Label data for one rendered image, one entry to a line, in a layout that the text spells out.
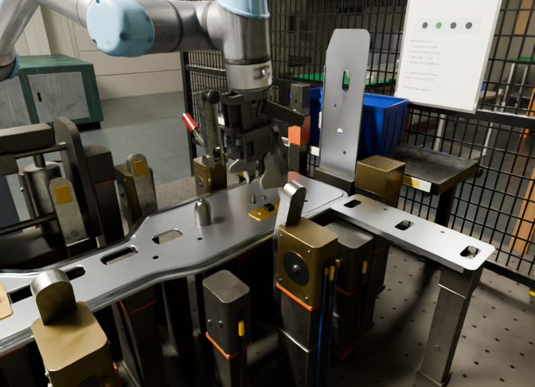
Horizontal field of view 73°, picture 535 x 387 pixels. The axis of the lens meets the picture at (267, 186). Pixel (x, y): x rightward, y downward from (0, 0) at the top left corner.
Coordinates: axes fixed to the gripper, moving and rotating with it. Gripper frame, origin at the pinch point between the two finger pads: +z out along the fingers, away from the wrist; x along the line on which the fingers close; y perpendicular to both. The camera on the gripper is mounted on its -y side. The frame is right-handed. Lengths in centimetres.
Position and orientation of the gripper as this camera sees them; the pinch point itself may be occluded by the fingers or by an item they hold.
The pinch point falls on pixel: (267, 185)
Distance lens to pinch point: 71.9
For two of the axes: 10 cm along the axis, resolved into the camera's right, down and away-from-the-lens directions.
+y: -7.5, 3.6, -5.6
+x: 6.6, 3.2, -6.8
